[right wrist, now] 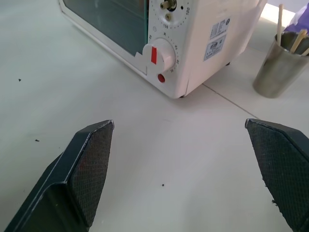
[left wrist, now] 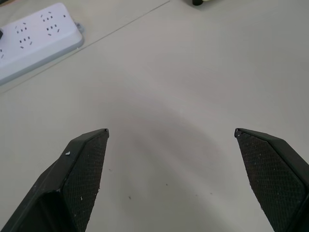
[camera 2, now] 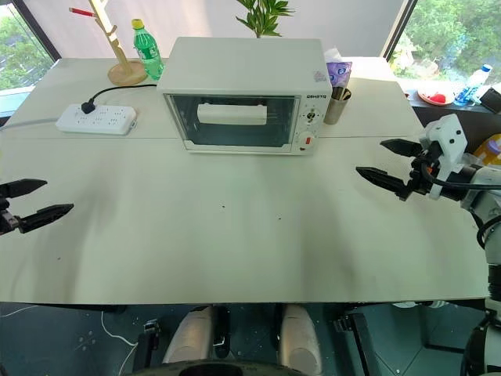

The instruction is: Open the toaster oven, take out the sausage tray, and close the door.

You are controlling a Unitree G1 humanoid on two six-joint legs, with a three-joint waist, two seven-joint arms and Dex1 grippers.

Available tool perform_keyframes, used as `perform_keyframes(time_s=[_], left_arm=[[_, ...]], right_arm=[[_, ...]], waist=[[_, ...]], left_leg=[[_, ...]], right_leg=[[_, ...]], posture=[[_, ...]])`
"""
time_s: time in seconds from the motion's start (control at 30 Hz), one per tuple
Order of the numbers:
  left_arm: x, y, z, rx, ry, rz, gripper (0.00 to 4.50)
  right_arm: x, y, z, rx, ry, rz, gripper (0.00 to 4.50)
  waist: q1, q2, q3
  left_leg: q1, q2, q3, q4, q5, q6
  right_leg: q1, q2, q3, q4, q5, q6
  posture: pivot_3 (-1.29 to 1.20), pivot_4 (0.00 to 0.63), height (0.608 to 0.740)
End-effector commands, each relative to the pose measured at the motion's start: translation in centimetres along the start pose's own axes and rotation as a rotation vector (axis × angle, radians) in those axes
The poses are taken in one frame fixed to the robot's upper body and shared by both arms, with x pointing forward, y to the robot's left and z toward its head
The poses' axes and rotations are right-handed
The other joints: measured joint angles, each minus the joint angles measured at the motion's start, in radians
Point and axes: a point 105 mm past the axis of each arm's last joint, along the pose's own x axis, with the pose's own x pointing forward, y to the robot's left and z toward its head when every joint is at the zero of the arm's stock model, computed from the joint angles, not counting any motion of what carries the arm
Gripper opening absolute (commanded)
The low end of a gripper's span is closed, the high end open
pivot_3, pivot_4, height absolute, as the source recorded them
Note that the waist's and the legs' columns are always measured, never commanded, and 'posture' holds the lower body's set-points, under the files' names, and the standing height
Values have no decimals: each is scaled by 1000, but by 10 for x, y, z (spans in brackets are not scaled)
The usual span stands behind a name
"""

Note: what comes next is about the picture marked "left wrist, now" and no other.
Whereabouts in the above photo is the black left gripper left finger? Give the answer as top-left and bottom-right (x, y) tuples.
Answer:
(0, 128), (110, 232)

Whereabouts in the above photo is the white power strip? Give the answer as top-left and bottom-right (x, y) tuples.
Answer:
(0, 2), (85, 87)

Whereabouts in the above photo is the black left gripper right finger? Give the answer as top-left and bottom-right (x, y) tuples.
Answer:
(234, 128), (309, 232)

